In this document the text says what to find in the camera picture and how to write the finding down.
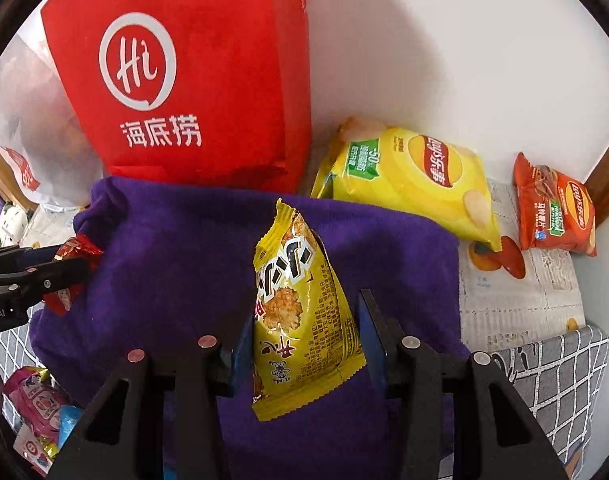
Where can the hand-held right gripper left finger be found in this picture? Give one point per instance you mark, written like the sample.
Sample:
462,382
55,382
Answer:
243,355

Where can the white plastic bag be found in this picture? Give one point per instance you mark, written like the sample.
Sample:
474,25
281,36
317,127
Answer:
34,125

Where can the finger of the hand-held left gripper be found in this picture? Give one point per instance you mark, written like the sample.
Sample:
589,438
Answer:
39,287
14,256

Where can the red shiny snack packet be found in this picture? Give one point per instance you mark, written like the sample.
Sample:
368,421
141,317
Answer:
77,249

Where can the white red snack packet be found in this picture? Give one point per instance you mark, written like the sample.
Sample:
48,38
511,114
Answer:
32,452

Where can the large pink snack packet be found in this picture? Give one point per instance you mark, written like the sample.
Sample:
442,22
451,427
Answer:
34,400

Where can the yellow snack packet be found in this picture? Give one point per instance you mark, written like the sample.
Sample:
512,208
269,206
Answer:
294,310

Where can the red paper bag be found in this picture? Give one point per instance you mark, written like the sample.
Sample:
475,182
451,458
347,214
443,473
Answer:
209,60

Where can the grey checked blanket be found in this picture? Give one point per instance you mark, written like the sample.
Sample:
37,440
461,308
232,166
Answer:
559,370

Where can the blue snack packet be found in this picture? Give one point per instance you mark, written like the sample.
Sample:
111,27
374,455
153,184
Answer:
70,425

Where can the yellow chips bag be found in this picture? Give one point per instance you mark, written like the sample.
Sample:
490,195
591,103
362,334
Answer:
409,185

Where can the printed white sheet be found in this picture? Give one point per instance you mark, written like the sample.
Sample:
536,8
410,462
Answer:
509,300

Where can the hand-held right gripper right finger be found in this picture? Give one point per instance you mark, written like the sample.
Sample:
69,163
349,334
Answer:
372,340

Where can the orange chips bag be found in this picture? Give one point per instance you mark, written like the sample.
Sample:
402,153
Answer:
554,210

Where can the purple cloth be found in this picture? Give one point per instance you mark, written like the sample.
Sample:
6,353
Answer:
159,260

